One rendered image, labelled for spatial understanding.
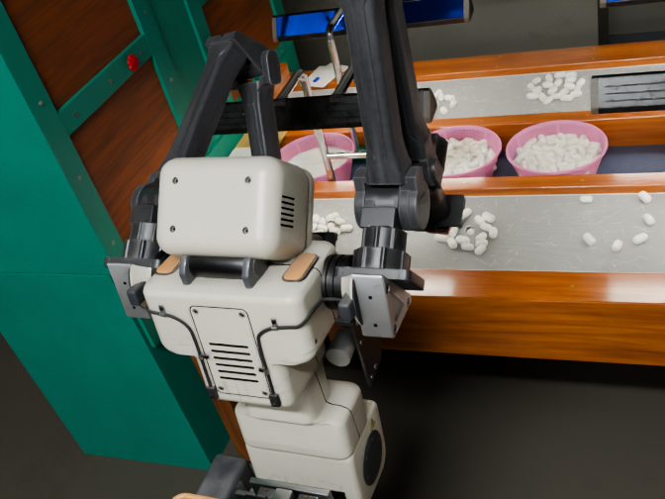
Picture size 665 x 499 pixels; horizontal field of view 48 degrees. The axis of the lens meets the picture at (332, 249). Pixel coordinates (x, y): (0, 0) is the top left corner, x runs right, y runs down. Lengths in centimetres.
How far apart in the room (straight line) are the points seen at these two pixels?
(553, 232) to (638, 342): 34
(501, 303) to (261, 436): 61
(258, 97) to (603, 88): 73
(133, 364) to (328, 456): 100
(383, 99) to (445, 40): 268
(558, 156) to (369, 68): 115
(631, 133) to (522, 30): 149
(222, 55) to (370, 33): 50
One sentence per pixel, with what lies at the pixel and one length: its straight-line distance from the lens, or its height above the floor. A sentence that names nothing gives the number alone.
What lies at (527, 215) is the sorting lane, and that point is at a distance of 195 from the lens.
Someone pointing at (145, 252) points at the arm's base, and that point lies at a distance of 131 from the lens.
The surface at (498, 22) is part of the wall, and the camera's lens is 367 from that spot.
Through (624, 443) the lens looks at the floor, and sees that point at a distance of 238.
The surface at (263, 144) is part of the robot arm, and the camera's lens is 156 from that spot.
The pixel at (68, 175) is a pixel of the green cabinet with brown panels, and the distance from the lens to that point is 185.
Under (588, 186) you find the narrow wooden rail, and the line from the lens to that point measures 199.
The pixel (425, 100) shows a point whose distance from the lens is 178.
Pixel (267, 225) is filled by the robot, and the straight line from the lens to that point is 107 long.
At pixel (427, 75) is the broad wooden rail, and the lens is 265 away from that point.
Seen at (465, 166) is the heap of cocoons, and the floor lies 75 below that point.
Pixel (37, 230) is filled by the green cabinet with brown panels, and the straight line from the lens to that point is 203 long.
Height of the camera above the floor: 190
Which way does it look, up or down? 36 degrees down
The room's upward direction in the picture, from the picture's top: 17 degrees counter-clockwise
